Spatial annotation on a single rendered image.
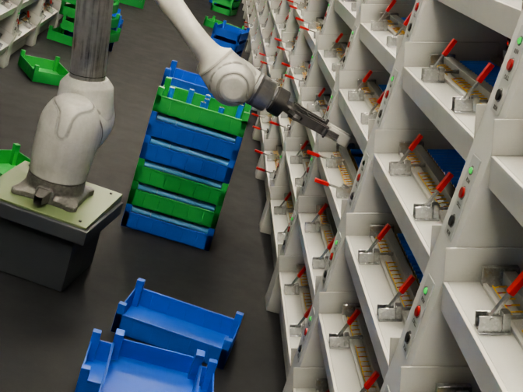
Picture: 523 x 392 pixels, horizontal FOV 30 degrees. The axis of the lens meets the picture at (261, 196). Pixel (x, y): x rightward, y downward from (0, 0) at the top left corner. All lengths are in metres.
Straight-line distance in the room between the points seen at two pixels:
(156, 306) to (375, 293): 1.01
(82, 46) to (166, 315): 0.77
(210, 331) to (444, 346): 1.31
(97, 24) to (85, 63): 0.11
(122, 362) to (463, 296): 1.04
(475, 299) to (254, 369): 1.28
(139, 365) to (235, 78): 0.70
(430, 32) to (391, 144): 0.24
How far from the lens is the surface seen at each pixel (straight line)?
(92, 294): 2.69
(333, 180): 2.48
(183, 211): 3.18
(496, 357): 1.18
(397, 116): 2.03
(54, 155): 2.59
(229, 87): 2.33
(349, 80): 2.71
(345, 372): 1.90
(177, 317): 2.67
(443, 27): 2.01
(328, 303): 2.14
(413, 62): 2.01
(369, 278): 1.86
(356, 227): 2.08
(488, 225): 1.37
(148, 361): 2.20
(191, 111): 3.10
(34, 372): 2.26
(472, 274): 1.39
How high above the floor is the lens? 1.10
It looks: 16 degrees down
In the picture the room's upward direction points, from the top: 17 degrees clockwise
